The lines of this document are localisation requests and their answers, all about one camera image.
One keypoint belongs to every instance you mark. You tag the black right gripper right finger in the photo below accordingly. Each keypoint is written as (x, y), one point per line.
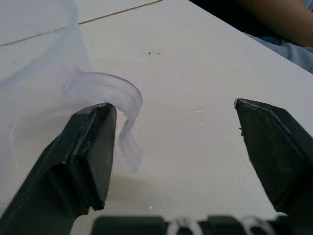
(276, 156)

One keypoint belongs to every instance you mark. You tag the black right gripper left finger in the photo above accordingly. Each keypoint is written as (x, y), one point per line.
(73, 166)

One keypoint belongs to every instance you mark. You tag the clear plastic measuring cup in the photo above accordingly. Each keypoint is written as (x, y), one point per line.
(39, 80)

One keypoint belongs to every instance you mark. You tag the person's light blue jeans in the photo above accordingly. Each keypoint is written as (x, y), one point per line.
(291, 50)

